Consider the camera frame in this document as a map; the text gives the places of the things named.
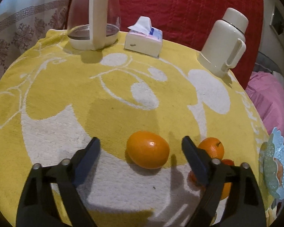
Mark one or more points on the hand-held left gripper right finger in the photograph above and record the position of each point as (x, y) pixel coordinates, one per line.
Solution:
(198, 167)

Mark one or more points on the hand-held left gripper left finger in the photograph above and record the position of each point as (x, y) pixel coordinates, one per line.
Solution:
(85, 167)

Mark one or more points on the small orange with stem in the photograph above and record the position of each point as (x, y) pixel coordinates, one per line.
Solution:
(211, 147)

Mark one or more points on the red tomato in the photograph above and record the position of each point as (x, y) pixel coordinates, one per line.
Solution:
(227, 162)

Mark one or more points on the large orange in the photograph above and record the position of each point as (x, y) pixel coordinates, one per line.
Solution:
(146, 150)

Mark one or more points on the light blue plastic basket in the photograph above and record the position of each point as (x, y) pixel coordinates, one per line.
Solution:
(272, 182)

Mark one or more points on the yellow and white towel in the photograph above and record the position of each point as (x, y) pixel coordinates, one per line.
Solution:
(85, 87)

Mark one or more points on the pink blanket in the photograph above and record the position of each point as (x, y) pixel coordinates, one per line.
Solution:
(267, 99)

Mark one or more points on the white pillow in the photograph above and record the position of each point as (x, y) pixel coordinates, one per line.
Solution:
(278, 76)

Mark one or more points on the grey headboard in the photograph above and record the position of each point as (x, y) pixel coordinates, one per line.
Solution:
(265, 63)

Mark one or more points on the cream thermos flask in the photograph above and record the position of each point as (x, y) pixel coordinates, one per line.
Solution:
(220, 40)

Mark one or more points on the pink and white tissue box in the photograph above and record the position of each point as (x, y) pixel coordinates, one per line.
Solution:
(142, 42)

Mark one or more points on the patterned beige curtain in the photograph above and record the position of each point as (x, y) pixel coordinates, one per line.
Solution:
(19, 28)

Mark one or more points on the red quilt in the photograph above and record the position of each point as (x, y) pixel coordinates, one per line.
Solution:
(179, 4)

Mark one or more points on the framed wall picture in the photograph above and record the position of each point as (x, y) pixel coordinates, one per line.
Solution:
(280, 26)

